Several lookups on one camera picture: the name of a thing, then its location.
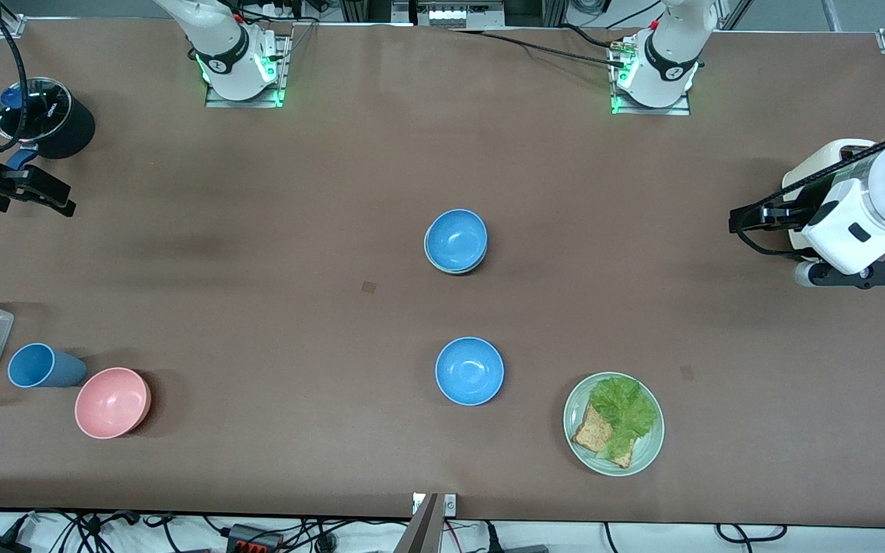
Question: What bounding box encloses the white power strip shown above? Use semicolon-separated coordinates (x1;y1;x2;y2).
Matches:
412;0;506;28

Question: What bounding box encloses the pink bowl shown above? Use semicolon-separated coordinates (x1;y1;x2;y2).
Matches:
75;367;152;439

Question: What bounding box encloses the white toaster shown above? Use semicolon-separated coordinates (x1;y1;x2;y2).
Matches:
783;138;878;254

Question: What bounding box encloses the green plate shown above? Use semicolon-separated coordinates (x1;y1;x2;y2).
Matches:
563;372;665;477

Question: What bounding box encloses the blue plastic cup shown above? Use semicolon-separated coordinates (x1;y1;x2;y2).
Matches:
8;343;88;389

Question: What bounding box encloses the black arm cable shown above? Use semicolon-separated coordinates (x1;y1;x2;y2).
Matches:
0;0;30;154
731;127;885;258

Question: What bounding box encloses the green bowl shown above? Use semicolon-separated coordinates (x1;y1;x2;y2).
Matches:
425;244;488;276

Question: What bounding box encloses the green lettuce leaf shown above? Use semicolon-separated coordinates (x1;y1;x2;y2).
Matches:
590;376;658;460

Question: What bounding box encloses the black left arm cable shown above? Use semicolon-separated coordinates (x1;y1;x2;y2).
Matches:
731;127;885;258

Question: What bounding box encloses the small metal bracket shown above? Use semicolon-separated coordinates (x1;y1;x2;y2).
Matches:
412;493;458;517

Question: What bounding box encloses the blue bowl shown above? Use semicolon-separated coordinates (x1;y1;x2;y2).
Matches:
435;336;505;406
424;209;489;271

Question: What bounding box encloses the black box with orange plugs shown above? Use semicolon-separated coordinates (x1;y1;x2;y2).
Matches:
227;524;283;553

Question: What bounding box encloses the seeded bread slice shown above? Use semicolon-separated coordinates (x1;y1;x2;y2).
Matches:
572;402;635;469

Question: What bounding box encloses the black looped floor cable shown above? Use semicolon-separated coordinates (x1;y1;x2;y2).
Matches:
715;523;789;543

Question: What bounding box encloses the black table cable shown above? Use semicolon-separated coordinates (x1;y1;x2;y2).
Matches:
449;28;629;70

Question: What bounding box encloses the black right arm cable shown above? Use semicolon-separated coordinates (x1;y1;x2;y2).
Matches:
0;0;30;154

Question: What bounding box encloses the glass lid with blue knob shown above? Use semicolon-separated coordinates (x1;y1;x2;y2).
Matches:
0;77;73;144

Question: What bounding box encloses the black pot with blue handle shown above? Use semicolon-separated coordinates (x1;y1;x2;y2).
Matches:
0;77;96;171

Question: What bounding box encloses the grey metal post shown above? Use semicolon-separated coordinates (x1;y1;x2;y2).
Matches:
394;494;441;553

